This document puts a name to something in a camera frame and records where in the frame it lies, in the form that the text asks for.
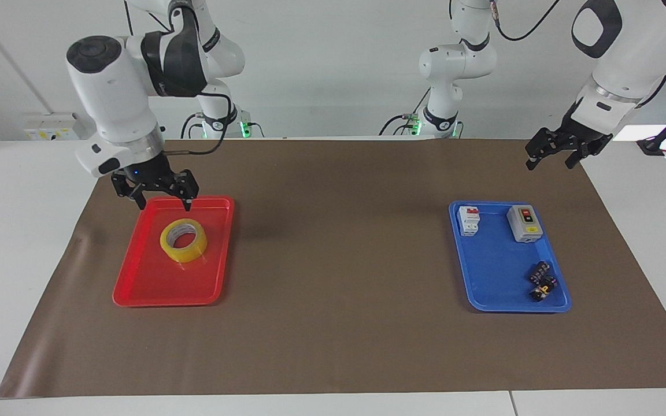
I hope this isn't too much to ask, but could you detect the black terminal block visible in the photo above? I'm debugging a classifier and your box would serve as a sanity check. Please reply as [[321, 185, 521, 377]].
[[528, 261, 553, 284]]

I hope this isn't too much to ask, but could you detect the blue plastic tray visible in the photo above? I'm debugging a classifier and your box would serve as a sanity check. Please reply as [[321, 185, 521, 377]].
[[448, 200, 573, 314]]

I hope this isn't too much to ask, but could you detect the black cable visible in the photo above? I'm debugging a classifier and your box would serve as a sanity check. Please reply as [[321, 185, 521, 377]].
[[160, 90, 236, 157], [379, 87, 432, 138], [490, 0, 563, 43], [180, 112, 205, 140]]

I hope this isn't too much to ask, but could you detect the black and yellow connector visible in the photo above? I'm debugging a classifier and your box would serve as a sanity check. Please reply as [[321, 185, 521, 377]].
[[529, 276, 560, 303]]

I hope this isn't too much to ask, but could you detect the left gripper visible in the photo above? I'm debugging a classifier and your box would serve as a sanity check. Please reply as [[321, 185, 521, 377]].
[[525, 98, 612, 172]]

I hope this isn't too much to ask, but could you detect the white wall socket box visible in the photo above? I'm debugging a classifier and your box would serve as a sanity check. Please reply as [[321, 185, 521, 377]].
[[23, 112, 95, 142]]

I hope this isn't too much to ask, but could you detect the grey push-button switch box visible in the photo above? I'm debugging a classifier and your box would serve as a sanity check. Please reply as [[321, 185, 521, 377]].
[[506, 205, 545, 244]]

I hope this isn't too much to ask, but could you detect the red plastic tray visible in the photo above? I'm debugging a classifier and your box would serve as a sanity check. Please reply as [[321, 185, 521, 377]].
[[112, 195, 235, 308]]

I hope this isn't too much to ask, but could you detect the white circuit breaker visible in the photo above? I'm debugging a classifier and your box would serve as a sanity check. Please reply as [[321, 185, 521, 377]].
[[458, 205, 481, 237]]

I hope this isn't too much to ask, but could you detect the yellow tape roll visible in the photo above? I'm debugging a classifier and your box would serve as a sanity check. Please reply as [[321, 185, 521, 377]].
[[160, 218, 208, 264]]

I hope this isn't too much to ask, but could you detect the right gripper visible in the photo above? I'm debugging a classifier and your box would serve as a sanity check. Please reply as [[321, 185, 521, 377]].
[[111, 150, 200, 212]]

